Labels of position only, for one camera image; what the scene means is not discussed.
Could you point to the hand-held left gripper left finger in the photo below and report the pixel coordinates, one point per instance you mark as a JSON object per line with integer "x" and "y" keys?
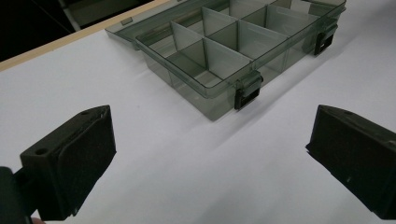
{"x": 71, "y": 168}

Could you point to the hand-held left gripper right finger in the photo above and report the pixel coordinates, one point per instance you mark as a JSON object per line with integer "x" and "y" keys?
{"x": 358, "y": 161}

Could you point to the clear grey compartment box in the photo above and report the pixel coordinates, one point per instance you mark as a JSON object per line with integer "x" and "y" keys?
{"x": 224, "y": 56}

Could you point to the wooden table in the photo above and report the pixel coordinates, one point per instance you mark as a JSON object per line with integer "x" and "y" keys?
{"x": 56, "y": 43}

